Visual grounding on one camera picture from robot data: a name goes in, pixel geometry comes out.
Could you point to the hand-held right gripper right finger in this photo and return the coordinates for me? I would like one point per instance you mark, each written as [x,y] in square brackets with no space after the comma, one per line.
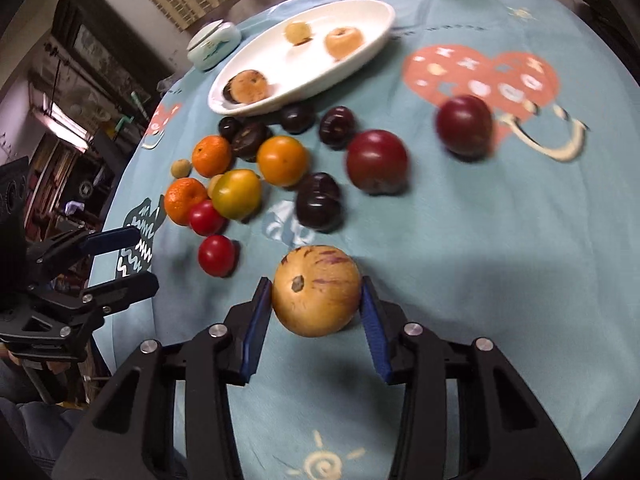
[375,335]

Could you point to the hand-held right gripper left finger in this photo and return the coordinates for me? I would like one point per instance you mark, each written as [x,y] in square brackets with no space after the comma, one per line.
[255,330]

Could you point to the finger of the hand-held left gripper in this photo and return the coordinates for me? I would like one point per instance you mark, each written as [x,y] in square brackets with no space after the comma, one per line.
[130,287]
[112,240]

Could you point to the striped yellow pepino melon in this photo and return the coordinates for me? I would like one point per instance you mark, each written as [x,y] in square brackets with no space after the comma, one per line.
[320,295]

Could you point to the red tomato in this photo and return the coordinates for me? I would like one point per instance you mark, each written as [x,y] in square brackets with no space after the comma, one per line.
[216,255]
[205,218]

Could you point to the small tan longan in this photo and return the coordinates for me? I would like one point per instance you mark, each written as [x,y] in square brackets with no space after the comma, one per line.
[181,168]

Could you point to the orange mandarin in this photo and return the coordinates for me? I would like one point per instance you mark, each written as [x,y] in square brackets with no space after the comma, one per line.
[212,155]
[184,201]

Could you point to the yellow green tomato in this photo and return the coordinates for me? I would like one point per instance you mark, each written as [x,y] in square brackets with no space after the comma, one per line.
[237,193]

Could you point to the large orange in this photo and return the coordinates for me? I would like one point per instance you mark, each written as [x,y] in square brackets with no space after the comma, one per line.
[282,160]

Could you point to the large dark red plum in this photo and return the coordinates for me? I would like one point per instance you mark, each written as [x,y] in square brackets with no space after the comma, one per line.
[376,161]

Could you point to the white oval plate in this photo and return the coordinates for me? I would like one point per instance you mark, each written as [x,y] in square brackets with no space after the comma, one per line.
[310,67]

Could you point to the cluttered dark shelf unit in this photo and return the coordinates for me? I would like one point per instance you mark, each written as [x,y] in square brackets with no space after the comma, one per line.
[75,110]

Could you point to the light blue printed tablecloth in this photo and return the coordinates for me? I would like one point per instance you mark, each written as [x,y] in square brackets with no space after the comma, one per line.
[500,240]

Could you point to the small dark purple plum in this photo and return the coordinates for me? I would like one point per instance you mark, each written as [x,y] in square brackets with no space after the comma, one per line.
[229,127]

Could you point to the person's leg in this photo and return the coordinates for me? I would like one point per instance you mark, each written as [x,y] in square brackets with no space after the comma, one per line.
[35,425]

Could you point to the dark wrinkled passion fruit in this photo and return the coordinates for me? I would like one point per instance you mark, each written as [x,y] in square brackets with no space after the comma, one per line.
[250,141]

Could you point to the brown passion fruit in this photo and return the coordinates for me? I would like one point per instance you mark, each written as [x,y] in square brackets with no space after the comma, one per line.
[248,87]

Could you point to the pale green ceramic jar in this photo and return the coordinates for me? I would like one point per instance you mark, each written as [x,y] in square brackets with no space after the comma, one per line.
[214,45]

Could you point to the small yellow plum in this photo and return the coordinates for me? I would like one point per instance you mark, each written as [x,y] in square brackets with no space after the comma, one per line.
[298,31]

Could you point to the orange persimmon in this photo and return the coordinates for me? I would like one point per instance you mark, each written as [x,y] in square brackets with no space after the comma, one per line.
[343,41]

